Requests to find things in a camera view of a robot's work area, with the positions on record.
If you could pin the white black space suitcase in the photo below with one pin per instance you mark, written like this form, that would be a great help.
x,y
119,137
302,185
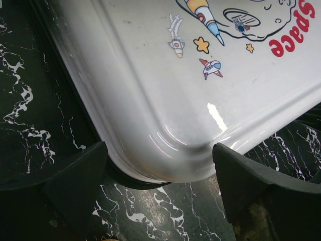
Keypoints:
x,y
165,81

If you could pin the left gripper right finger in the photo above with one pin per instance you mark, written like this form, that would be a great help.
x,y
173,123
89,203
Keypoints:
x,y
264,204

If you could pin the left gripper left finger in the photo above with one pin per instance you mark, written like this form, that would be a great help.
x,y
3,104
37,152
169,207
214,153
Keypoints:
x,y
55,202

